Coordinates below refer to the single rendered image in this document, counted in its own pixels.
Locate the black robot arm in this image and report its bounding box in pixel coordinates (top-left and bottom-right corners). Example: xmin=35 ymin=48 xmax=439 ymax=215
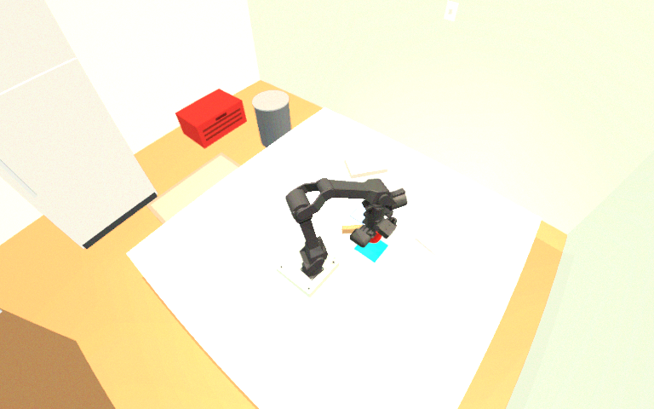
xmin=285 ymin=178 xmax=408 ymax=280

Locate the tan wooden bar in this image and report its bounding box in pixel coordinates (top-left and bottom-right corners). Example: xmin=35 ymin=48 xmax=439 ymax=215
xmin=341 ymin=225 xmax=362 ymax=234

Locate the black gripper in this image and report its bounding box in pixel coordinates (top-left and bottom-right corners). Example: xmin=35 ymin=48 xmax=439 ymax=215
xmin=350 ymin=208 xmax=393 ymax=248

